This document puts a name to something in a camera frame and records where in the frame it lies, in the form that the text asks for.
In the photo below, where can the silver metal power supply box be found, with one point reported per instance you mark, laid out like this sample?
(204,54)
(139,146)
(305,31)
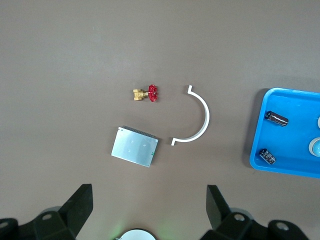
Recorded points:
(135,147)

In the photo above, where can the brown table cover mat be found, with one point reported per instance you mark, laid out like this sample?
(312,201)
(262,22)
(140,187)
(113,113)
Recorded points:
(75,75)

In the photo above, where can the brown electrolytic capacitor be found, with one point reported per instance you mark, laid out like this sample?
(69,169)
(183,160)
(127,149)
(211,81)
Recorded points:
(277,119)

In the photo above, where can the blue service bell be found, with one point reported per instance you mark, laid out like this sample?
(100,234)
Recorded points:
(316,147)

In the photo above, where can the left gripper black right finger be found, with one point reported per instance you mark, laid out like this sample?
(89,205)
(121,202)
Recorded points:
(220,212)

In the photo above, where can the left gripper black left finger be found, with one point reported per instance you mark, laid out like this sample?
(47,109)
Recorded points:
(75,212)

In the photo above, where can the blue plastic tray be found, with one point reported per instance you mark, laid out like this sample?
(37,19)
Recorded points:
(287,142)

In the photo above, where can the small black connector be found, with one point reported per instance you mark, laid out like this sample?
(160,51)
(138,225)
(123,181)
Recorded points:
(267,156)

